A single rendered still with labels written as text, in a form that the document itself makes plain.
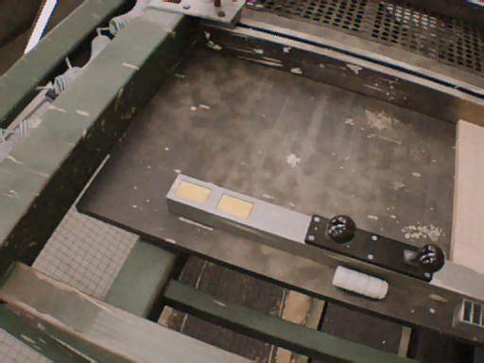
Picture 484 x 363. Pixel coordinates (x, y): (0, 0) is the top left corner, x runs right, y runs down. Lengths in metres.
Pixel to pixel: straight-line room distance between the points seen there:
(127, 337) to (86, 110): 0.38
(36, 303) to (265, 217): 0.35
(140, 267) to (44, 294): 0.17
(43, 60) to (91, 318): 0.93
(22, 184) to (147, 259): 0.23
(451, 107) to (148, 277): 0.68
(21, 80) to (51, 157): 0.65
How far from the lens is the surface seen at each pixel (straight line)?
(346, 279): 0.66
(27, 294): 0.64
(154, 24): 0.94
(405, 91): 0.95
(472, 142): 0.95
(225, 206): 0.68
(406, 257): 0.67
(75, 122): 0.74
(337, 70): 0.95
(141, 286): 0.70
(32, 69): 1.36
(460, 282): 0.71
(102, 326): 0.59
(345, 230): 0.54
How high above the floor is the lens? 1.82
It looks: 16 degrees down
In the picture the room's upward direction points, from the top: 53 degrees counter-clockwise
